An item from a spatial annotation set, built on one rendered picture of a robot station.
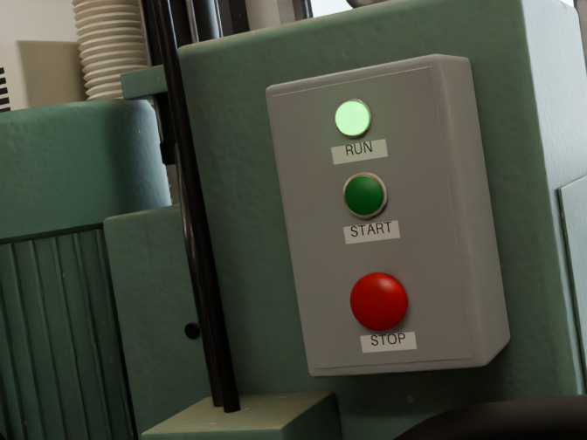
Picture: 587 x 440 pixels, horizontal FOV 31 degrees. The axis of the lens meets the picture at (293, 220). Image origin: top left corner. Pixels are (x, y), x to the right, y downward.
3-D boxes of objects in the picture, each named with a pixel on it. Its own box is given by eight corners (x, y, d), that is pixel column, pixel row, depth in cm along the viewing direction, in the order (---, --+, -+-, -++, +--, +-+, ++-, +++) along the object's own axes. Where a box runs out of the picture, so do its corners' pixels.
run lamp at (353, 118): (339, 140, 54) (333, 101, 54) (375, 134, 53) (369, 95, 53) (334, 140, 54) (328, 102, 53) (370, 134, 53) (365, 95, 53)
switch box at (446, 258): (346, 354, 62) (305, 86, 61) (513, 342, 58) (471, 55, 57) (306, 380, 56) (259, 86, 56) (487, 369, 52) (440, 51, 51)
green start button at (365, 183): (348, 220, 54) (341, 175, 54) (390, 215, 53) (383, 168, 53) (343, 222, 54) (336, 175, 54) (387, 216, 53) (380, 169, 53)
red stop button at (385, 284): (359, 330, 55) (350, 274, 55) (413, 326, 54) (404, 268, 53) (352, 334, 54) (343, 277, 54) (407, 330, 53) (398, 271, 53)
